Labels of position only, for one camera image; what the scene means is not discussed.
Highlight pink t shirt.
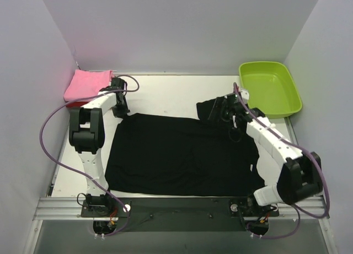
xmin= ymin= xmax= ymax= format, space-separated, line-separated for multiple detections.
xmin=63 ymin=69 xmax=113 ymax=102

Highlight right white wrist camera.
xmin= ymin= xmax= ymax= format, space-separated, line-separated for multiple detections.
xmin=239 ymin=88 xmax=250 ymax=102

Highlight aluminium rail frame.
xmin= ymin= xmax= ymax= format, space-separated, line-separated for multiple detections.
xmin=33 ymin=72 xmax=330 ymax=221

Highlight red t shirt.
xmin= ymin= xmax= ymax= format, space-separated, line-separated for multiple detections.
xmin=65 ymin=101 xmax=88 ymax=109

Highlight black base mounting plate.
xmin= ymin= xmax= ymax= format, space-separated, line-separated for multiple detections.
xmin=80 ymin=197 xmax=279 ymax=234

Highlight green plastic tray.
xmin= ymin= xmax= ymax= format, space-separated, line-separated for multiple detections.
xmin=239 ymin=61 xmax=303 ymax=119

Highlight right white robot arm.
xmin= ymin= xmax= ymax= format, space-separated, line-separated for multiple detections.
xmin=207 ymin=93 xmax=324 ymax=207

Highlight black t shirt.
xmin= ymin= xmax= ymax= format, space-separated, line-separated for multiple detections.
xmin=105 ymin=100 xmax=265 ymax=197

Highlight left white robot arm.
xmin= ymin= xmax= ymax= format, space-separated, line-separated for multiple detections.
xmin=69 ymin=75 xmax=130 ymax=216

